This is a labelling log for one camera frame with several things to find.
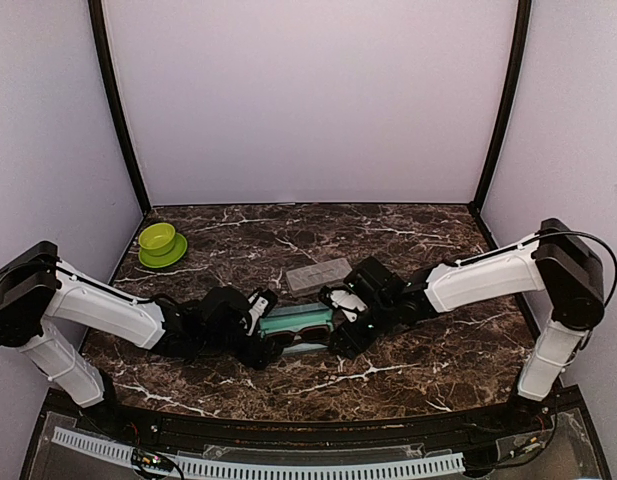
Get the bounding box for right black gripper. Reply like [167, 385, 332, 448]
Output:
[328, 296, 399, 359]

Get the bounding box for teal glasses case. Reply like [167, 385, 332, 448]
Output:
[286, 258, 352, 297]
[260, 303, 334, 355]

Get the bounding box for dark frame sunglasses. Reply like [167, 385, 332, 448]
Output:
[264, 325, 331, 348]

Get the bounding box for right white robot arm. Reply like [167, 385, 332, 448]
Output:
[319, 218, 617, 434]

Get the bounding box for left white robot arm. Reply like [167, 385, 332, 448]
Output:
[0, 241, 283, 436]

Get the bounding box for green plate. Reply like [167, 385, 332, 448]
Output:
[138, 233, 188, 269]

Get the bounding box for green bowl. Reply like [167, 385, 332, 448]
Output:
[138, 222, 176, 256]

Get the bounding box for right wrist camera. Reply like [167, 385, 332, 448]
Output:
[318, 256, 406, 323]

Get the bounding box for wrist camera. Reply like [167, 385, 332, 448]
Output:
[199, 286, 278, 348]
[318, 256, 406, 323]

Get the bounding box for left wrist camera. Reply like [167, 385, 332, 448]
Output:
[199, 286, 278, 348]

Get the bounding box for white slotted cable duct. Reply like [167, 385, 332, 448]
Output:
[51, 427, 465, 479]

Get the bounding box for black front rail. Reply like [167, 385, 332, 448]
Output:
[42, 387, 584, 454]

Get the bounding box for right black frame post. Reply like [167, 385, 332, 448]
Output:
[469, 0, 533, 216]

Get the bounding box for black frame post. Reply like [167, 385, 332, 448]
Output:
[469, 0, 533, 216]
[87, 0, 152, 215]

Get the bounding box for left black frame post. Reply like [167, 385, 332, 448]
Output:
[87, 0, 152, 215]

